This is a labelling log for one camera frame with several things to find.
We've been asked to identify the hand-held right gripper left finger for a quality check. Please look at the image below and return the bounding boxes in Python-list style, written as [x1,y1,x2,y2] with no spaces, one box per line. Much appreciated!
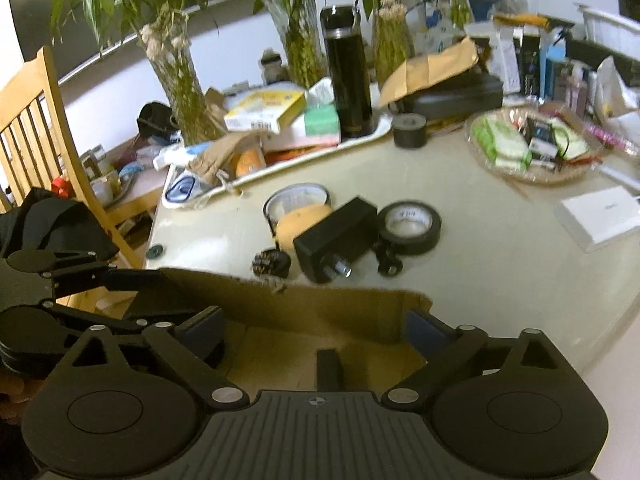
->
[60,306,251,409]

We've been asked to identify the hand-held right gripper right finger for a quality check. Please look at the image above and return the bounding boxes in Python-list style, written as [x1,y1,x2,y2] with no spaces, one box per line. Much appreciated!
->
[381,307,572,409]

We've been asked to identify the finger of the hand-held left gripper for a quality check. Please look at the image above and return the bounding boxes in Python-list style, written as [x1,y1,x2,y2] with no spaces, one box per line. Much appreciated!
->
[44,302,176,335]
[45,250,176,313]

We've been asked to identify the small black round cap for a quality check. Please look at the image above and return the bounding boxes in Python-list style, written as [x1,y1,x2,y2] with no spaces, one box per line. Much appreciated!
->
[375,201,442,256]

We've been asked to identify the brown cardboard box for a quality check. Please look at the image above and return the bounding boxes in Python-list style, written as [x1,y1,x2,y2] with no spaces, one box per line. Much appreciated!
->
[144,267,433,392]

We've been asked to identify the black rectangular adapter box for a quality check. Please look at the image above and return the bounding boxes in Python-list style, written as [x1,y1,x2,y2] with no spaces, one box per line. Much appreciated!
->
[293,197,379,285]

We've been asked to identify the yellow round puck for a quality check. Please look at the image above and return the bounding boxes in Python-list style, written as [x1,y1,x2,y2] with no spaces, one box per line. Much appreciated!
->
[274,203,334,257]

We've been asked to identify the black cloth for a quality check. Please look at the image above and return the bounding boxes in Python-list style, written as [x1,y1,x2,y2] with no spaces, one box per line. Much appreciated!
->
[0,187,119,273]

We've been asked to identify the white blue tube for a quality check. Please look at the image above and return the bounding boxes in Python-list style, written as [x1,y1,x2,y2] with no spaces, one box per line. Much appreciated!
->
[152,142,217,171]

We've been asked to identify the orange packet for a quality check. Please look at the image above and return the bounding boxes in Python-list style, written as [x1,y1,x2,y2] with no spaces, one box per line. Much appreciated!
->
[234,147,267,179]

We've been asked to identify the wooden chair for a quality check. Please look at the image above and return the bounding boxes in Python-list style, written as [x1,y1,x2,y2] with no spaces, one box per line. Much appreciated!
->
[0,45,147,318]

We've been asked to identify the small black cylinder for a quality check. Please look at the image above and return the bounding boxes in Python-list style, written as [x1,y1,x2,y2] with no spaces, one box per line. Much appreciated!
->
[392,113,428,150]

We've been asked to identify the wicker basket of snack packets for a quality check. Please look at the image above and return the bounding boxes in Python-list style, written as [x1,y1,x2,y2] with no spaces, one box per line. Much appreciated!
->
[464,104,605,184]

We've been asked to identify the white tray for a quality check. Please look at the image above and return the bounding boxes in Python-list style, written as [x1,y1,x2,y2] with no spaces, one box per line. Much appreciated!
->
[159,77,394,207]

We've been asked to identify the glass vase with bamboo plant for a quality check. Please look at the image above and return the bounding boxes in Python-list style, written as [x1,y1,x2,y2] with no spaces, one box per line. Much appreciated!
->
[50,0,222,144]
[220,0,351,89]
[350,0,437,92]

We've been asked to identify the white flat box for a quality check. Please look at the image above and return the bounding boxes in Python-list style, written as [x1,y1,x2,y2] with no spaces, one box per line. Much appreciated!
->
[554,185,640,253]

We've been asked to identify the yellow white carton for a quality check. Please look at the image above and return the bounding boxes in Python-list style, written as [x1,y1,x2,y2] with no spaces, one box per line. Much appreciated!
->
[223,87,308,135]

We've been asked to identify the green white box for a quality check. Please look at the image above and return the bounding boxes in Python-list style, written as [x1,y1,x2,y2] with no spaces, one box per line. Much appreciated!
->
[303,102,342,147]

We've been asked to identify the black case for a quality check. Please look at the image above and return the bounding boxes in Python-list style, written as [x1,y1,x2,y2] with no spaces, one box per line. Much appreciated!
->
[397,74,504,121]

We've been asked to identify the brown paper envelope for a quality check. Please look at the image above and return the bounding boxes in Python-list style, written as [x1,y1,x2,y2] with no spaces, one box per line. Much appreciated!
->
[378,35,480,109]

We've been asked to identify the white plastic packet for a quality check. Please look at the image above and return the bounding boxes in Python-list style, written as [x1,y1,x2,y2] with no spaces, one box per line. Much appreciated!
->
[306,77,347,109]

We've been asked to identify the black thermos bottle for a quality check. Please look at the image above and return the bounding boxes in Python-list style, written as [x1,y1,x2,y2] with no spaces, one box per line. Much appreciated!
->
[319,5,375,139]

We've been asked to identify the dark screen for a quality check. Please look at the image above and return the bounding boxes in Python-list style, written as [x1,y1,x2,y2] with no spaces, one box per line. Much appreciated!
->
[9,0,263,63]

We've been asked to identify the row of cosmetic boxes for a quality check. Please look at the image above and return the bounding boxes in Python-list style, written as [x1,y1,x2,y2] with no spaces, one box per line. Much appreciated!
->
[487,12,601,113]

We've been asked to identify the white plastic bag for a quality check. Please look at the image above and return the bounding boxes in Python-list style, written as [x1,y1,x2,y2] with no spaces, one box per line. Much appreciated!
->
[594,55,640,128]

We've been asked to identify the white laundry basket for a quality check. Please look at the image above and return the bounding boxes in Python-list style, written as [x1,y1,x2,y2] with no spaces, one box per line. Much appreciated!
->
[574,2,640,46]

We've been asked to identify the burlap drawstring pouch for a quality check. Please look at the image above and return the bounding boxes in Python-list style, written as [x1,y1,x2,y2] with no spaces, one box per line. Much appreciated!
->
[191,130,268,188]

